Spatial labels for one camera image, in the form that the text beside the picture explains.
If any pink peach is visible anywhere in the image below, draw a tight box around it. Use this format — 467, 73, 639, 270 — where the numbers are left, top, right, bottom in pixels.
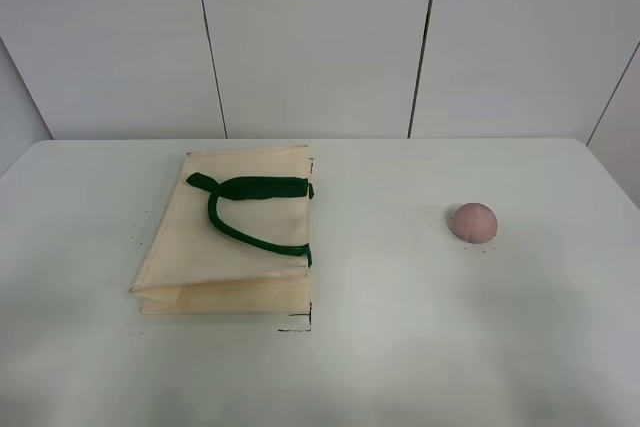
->
448, 203, 498, 244

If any cream linen bag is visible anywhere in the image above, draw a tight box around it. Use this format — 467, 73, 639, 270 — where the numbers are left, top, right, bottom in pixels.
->
130, 146, 312, 315

